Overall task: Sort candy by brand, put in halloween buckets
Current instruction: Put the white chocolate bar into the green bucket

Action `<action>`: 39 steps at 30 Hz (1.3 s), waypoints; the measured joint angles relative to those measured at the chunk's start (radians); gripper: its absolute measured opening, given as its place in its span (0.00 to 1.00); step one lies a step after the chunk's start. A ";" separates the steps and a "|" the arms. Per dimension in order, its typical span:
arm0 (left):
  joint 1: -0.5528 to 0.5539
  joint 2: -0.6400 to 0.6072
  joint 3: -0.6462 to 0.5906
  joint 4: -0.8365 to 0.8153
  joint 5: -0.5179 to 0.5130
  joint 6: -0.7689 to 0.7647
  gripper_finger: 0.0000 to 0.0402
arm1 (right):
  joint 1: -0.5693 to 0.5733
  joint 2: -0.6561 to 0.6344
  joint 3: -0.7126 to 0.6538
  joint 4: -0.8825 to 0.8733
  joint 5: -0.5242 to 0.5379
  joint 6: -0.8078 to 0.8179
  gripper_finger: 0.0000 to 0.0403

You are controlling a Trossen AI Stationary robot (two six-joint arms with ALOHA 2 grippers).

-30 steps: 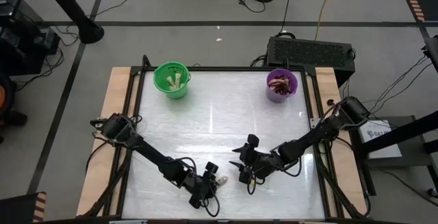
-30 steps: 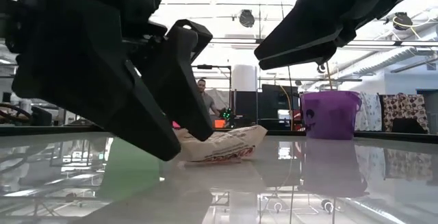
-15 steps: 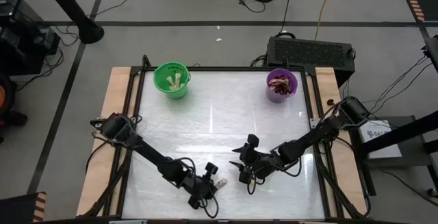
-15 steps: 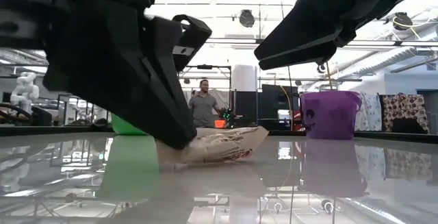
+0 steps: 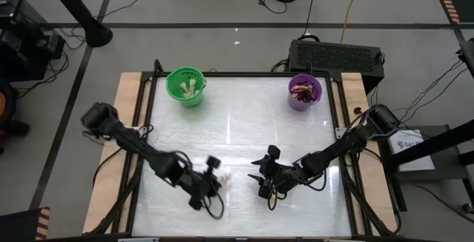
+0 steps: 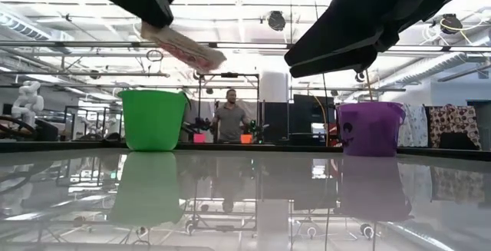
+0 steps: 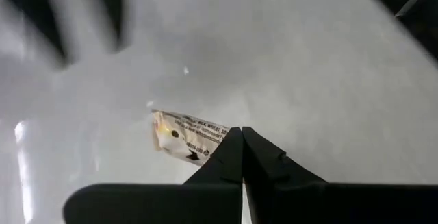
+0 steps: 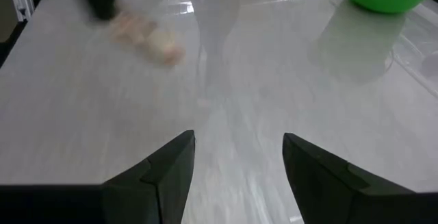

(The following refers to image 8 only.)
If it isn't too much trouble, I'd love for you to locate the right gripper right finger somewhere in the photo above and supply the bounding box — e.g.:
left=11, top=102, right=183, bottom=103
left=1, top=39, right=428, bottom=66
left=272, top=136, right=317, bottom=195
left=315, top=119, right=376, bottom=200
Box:
left=282, top=132, right=415, bottom=224

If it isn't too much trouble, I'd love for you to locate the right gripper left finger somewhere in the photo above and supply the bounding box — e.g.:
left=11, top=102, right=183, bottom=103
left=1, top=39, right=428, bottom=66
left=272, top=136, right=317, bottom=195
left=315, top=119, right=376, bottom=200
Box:
left=101, top=129, right=197, bottom=224

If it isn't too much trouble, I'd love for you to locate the cream candy bar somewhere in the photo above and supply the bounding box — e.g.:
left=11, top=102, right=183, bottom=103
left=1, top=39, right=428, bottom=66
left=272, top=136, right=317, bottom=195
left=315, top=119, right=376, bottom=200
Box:
left=109, top=10, right=188, bottom=67

